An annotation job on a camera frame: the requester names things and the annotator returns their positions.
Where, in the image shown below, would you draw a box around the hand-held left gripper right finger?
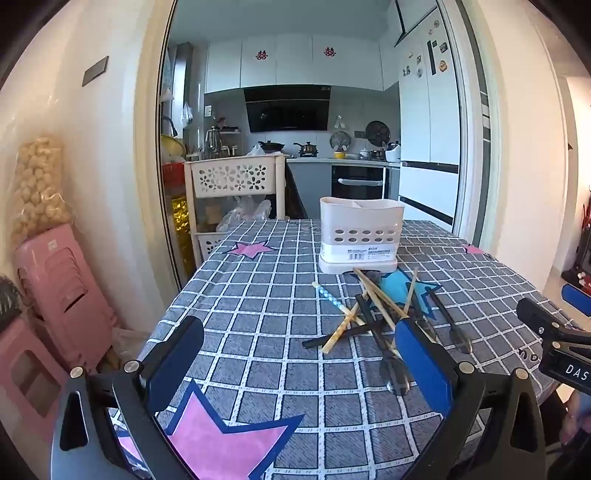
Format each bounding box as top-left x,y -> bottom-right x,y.
394,318 -> 561,480

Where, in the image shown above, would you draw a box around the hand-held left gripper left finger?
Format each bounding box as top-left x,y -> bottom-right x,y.
50,315 -> 205,480

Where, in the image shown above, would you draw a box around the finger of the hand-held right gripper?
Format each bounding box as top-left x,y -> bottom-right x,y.
516,298 -> 591,352
561,284 -> 591,318

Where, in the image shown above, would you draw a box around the wooden chopstick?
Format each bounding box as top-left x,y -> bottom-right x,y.
390,266 -> 420,352
352,268 -> 438,344

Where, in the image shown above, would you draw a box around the bundle of wooden chopsticks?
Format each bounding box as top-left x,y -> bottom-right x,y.
321,272 -> 386,356

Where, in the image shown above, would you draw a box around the black chopstick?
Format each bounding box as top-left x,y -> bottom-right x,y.
302,322 -> 394,350

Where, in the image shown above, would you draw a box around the blue patterned chopstick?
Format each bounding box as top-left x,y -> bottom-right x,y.
312,281 -> 366,325

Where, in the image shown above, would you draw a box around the white plastic utensil holder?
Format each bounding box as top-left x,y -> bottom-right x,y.
318,196 -> 406,275

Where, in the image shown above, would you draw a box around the red and black equipment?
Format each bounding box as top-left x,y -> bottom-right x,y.
562,185 -> 591,296

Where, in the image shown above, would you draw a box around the grey checked star tablecloth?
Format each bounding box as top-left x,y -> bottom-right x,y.
136,218 -> 575,480

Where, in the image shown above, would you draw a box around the pink plastic stool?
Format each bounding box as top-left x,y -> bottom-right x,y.
0,318 -> 70,441
14,225 -> 122,370

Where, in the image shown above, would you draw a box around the gold foil package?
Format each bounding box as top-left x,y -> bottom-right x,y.
170,198 -> 197,278

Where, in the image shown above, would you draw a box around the clear plastic bag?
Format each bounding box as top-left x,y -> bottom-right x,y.
216,196 -> 273,232

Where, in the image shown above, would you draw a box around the black built-in oven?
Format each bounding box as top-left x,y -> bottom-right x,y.
331,165 -> 389,201

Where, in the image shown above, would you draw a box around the white flower-cutout storage trolley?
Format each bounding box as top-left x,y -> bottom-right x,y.
184,154 -> 289,273

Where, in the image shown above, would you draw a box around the white refrigerator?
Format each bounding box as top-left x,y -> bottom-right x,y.
396,7 -> 462,228

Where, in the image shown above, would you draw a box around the bag of puffed snacks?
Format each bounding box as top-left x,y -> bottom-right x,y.
9,135 -> 72,247

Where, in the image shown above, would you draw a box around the black range hood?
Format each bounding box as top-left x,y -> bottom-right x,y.
243,85 -> 332,134

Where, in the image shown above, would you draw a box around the white upper kitchen cabinets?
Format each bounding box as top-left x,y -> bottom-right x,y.
204,34 -> 400,95

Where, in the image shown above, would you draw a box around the dark wall switch plate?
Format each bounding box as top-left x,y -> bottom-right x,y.
82,56 -> 110,88

